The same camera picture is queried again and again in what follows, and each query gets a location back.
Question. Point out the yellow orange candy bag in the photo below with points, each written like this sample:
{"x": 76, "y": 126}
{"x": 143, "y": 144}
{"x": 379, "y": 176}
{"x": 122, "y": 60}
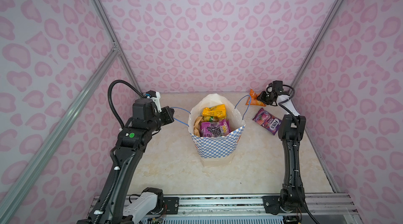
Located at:
{"x": 215, "y": 113}

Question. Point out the right aluminium corner post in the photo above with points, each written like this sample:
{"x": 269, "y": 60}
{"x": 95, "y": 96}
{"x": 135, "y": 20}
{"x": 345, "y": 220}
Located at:
{"x": 329, "y": 19}

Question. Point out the blue checkered paper bag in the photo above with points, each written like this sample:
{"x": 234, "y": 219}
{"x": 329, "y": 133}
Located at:
{"x": 214, "y": 151}

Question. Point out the aluminium corner frame post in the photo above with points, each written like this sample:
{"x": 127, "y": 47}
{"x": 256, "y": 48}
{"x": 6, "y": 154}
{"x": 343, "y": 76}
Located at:
{"x": 113, "y": 32}

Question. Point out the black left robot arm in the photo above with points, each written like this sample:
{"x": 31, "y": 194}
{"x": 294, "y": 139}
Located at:
{"x": 147, "y": 119}

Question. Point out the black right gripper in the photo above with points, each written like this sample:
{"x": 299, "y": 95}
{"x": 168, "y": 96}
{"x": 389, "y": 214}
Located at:
{"x": 262, "y": 98}

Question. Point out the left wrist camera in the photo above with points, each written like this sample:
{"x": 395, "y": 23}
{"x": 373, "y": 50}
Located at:
{"x": 155, "y": 96}

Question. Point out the purple grape candy bag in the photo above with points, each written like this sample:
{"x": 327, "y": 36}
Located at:
{"x": 215, "y": 129}

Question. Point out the orange taro chips bag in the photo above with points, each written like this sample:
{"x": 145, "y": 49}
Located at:
{"x": 197, "y": 126}

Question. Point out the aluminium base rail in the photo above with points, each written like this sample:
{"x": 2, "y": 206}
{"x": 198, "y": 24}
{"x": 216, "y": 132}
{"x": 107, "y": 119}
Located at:
{"x": 320, "y": 208}

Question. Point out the small orange snack packet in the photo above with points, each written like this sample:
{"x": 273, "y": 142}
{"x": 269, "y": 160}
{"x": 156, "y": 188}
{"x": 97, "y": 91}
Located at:
{"x": 253, "y": 99}

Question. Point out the purple Fox's candy bag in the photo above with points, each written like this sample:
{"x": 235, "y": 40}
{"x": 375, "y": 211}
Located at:
{"x": 267, "y": 121}

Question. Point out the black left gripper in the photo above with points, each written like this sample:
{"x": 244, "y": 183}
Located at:
{"x": 167, "y": 112}

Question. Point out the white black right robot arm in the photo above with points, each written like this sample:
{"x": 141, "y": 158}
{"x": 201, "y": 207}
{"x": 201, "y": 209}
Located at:
{"x": 291, "y": 131}

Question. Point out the diagonal aluminium frame bar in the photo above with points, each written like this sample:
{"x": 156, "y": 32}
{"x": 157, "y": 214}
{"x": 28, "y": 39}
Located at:
{"x": 23, "y": 170}

